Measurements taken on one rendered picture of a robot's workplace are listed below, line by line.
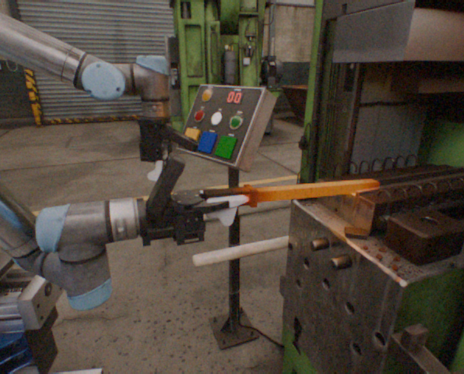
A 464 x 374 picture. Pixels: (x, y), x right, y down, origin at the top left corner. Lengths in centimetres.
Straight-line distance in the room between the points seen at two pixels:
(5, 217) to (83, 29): 794
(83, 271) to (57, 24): 808
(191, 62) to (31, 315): 493
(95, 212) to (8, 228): 15
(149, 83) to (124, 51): 760
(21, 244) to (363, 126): 88
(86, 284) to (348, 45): 70
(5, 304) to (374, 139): 106
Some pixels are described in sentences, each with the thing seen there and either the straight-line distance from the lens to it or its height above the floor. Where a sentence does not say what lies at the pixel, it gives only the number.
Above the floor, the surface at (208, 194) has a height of 104.
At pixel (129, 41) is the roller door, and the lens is 844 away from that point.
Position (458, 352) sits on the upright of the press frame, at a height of 69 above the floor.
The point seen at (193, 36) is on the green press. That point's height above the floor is 176.
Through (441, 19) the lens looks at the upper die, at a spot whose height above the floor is 134.
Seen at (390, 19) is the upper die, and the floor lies 134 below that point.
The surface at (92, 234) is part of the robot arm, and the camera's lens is 54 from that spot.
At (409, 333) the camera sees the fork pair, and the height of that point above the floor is 103.
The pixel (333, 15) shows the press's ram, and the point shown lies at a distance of 81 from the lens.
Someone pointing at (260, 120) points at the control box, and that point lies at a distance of 103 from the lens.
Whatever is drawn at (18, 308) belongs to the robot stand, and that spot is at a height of 75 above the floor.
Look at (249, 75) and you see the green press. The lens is 562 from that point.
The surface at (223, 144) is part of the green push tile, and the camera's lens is 103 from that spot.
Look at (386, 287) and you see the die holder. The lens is 64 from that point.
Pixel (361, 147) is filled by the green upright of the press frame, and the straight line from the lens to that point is 99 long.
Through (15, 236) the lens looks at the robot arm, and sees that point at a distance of 63.
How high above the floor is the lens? 126
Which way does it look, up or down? 22 degrees down
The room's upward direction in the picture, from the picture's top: straight up
